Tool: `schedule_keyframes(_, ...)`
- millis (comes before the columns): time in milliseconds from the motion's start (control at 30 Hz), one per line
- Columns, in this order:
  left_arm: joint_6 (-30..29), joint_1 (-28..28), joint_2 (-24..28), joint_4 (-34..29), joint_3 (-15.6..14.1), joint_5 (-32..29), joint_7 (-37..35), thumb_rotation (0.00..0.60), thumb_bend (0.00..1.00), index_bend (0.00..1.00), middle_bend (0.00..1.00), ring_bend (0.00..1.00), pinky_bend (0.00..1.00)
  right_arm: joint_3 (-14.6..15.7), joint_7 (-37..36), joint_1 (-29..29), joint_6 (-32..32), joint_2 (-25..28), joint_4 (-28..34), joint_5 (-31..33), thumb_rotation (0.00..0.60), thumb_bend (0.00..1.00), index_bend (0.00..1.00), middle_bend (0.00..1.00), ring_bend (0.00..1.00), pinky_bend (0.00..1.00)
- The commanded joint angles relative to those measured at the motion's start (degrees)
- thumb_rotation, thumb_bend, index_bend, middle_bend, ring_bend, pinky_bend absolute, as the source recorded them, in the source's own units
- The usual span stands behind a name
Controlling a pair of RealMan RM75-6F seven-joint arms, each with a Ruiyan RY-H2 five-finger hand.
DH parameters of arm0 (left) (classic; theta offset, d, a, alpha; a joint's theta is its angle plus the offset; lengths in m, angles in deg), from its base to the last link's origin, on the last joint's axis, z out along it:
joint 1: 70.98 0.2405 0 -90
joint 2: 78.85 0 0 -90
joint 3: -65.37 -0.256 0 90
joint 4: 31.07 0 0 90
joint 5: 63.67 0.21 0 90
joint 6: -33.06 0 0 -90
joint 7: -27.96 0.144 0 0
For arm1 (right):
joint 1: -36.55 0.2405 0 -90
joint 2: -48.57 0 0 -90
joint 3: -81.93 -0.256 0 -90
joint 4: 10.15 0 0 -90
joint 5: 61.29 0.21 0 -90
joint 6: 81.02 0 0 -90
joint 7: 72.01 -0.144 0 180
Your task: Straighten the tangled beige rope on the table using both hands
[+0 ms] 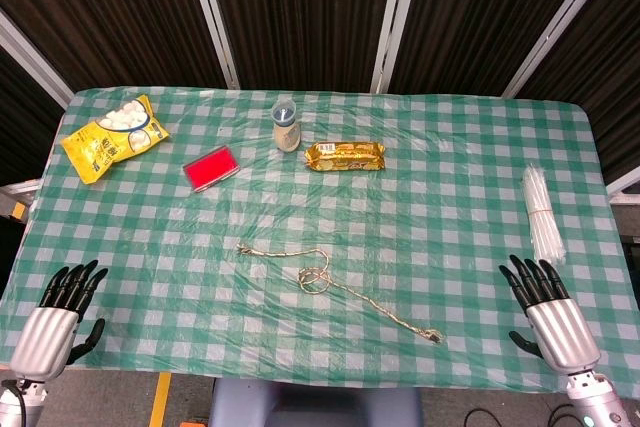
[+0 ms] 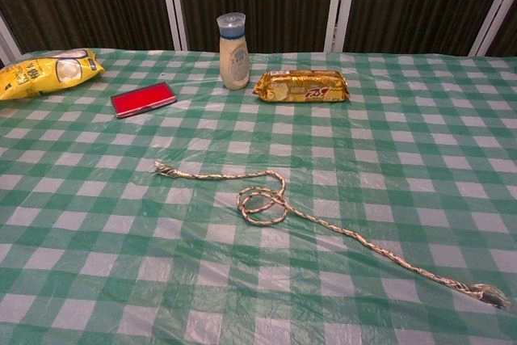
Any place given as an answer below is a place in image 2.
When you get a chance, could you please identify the braided gold white rope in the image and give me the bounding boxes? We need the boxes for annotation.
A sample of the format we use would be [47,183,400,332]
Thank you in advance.
[153,160,511,309]

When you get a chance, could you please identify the gold biscuit package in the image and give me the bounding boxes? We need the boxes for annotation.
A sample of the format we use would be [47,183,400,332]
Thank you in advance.
[252,69,352,103]

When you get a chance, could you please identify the white bottle with clear cap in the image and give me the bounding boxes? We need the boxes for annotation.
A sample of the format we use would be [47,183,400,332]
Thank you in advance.
[216,12,251,90]

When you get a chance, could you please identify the red flat case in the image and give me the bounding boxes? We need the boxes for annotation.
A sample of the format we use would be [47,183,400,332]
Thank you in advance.
[110,81,179,120]

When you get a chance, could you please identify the green checked plastic tablecloth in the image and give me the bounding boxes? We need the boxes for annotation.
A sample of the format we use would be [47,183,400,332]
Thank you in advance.
[0,48,517,345]

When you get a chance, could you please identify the yellow snack bag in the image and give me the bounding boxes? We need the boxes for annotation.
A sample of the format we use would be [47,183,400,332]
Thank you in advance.
[0,48,105,101]

